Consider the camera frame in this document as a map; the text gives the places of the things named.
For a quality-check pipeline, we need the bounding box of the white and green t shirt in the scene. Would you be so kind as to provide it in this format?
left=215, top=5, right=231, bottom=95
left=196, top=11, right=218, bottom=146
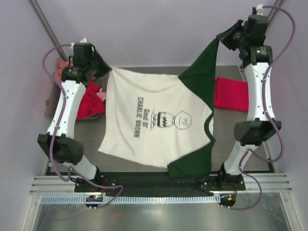
left=98, top=39, right=219, bottom=179

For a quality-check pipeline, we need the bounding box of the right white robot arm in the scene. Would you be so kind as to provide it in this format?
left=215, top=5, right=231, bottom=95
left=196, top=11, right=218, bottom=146
left=216, top=4, right=282, bottom=190

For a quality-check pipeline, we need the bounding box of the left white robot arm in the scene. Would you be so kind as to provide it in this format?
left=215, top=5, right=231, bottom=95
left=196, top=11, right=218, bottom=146
left=37, top=38, right=111, bottom=192

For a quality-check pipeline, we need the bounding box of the salmon pink t shirt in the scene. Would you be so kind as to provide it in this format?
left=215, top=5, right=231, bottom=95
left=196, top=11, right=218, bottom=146
left=54, top=58, right=69, bottom=83

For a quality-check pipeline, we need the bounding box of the light pink t shirt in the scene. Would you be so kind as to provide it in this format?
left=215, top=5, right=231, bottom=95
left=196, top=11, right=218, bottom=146
left=96, top=88, right=106, bottom=102

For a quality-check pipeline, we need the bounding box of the crimson red t shirt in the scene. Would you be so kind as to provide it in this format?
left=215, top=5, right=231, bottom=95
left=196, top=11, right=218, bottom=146
left=77, top=81, right=105, bottom=120

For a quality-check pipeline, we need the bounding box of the grey plastic bin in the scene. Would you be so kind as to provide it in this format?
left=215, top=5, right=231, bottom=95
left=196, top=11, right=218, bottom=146
left=46, top=74, right=109, bottom=120

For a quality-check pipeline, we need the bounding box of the folded magenta t shirt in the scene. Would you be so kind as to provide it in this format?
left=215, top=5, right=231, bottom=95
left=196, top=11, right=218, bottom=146
left=214, top=77, right=249, bottom=112

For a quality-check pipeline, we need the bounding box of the right aluminium frame post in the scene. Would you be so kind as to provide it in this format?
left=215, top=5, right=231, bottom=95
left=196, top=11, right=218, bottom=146
left=239, top=0, right=285, bottom=69

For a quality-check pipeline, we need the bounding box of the aluminium frame post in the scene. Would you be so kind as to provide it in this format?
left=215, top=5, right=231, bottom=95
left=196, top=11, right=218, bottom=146
left=27, top=0, right=60, bottom=47
left=239, top=0, right=285, bottom=69

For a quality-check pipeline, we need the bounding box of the left aluminium frame post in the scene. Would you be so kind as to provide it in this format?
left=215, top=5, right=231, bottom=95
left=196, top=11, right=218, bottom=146
left=27, top=0, right=60, bottom=47

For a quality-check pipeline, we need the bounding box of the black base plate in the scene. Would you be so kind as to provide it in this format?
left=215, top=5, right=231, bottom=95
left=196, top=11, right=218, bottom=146
left=75, top=172, right=246, bottom=193

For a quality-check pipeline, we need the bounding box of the slotted cable duct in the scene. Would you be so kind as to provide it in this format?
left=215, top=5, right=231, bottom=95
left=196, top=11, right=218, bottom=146
left=41, top=194, right=220, bottom=205

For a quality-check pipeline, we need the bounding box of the aluminium front rail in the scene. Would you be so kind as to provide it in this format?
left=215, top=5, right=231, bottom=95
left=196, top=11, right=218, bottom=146
left=30, top=173, right=292, bottom=195

